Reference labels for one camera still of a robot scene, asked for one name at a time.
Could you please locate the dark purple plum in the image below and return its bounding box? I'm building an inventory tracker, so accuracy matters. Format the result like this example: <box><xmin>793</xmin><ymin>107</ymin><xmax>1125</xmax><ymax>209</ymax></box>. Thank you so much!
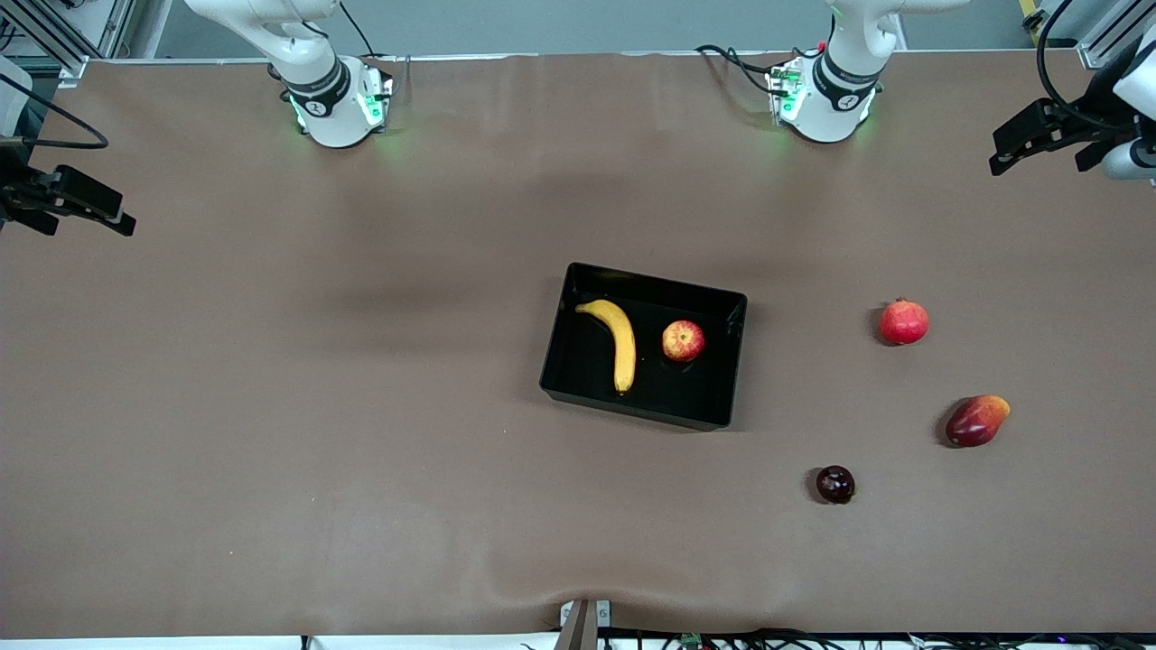
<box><xmin>816</xmin><ymin>465</ymin><xmax>856</xmax><ymax>505</ymax></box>

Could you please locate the black plastic box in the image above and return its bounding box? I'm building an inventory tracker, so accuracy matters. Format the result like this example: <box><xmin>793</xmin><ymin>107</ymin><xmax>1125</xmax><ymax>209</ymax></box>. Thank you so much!
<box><xmin>539</xmin><ymin>262</ymin><xmax>749</xmax><ymax>431</ymax></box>

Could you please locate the black base power cable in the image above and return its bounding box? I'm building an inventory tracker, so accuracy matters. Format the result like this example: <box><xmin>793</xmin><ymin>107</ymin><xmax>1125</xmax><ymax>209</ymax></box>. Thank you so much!
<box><xmin>339</xmin><ymin>0</ymin><xmax>398</xmax><ymax>64</ymax></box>
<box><xmin>695</xmin><ymin>41</ymin><xmax>827</xmax><ymax>97</ymax></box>

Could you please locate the yellow banana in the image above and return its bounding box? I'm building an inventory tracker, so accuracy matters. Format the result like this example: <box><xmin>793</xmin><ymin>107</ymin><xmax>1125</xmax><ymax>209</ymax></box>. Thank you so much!
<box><xmin>575</xmin><ymin>299</ymin><xmax>638</xmax><ymax>396</ymax></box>

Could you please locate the red yellow mango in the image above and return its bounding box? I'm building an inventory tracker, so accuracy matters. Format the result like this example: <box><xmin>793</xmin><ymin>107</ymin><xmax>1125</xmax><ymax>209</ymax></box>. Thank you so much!
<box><xmin>946</xmin><ymin>395</ymin><xmax>1012</xmax><ymax>449</ymax></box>

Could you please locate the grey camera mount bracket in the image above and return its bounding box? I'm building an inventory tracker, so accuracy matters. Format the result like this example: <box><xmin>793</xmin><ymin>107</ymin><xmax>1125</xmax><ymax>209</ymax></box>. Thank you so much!
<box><xmin>555</xmin><ymin>599</ymin><xmax>613</xmax><ymax>650</ymax></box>

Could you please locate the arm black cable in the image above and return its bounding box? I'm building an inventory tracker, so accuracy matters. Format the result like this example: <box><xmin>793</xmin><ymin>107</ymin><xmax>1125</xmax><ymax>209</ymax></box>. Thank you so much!
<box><xmin>0</xmin><ymin>70</ymin><xmax>110</xmax><ymax>151</ymax></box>
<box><xmin>1036</xmin><ymin>0</ymin><xmax>1130</xmax><ymax>133</ymax></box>

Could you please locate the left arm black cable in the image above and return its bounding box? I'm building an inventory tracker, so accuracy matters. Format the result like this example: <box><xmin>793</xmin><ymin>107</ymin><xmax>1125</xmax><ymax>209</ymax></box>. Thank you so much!
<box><xmin>1036</xmin><ymin>0</ymin><xmax>1130</xmax><ymax>133</ymax></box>

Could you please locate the brown table mat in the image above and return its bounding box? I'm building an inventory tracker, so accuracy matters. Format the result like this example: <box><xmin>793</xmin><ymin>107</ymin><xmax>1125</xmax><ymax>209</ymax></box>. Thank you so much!
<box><xmin>0</xmin><ymin>50</ymin><xmax>1156</xmax><ymax>638</ymax></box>

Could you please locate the aluminium frame profile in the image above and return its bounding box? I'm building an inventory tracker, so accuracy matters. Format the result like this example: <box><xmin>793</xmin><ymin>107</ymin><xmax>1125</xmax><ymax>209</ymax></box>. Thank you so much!
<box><xmin>1030</xmin><ymin>0</ymin><xmax>1156</xmax><ymax>70</ymax></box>
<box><xmin>0</xmin><ymin>0</ymin><xmax>136</xmax><ymax>88</ymax></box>

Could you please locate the red pomegranate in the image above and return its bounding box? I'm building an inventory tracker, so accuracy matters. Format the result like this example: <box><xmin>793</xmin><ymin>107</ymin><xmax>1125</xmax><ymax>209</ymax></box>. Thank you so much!
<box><xmin>880</xmin><ymin>297</ymin><xmax>930</xmax><ymax>347</ymax></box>

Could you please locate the red yellow apple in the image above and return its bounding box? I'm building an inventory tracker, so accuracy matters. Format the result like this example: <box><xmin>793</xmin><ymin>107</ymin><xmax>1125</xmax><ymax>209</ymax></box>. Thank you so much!
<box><xmin>661</xmin><ymin>320</ymin><xmax>706</xmax><ymax>364</ymax></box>

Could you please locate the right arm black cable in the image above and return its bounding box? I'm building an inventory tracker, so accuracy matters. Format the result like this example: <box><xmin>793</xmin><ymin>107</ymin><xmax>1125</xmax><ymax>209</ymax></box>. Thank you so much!
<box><xmin>0</xmin><ymin>70</ymin><xmax>110</xmax><ymax>151</ymax></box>

